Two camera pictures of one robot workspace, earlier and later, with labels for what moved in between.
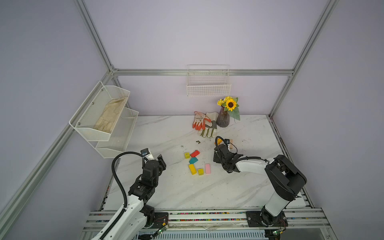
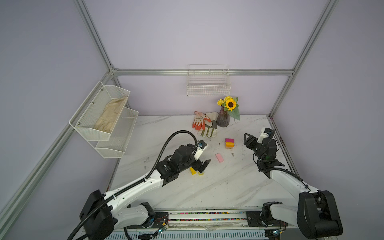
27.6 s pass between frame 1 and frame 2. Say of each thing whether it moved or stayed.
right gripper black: moved
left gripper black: moved
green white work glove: stayed
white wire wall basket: stayed
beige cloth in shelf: stayed
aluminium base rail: stayed
